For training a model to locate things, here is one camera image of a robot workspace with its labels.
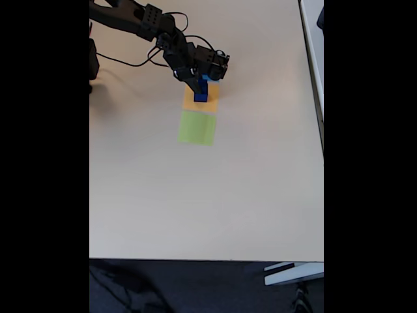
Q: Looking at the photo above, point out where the orange paper square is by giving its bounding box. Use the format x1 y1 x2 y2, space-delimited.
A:
181 83 220 114

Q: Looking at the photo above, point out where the green paper square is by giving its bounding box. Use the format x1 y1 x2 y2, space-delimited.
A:
177 110 218 147

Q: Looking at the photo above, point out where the white side table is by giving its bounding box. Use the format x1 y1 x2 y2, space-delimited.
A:
298 0 324 154

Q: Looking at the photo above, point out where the white table foot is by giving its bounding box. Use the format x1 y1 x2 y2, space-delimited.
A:
263 261 324 287

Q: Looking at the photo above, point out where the black stand leg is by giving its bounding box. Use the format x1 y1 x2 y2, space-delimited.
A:
289 282 315 313

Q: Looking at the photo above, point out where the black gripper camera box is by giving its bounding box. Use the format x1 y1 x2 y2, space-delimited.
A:
173 67 198 81

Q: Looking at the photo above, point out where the black motor cable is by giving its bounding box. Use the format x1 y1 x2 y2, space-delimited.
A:
162 12 225 56

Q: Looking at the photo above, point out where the thin black camera cable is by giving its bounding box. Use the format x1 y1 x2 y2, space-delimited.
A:
96 48 170 68

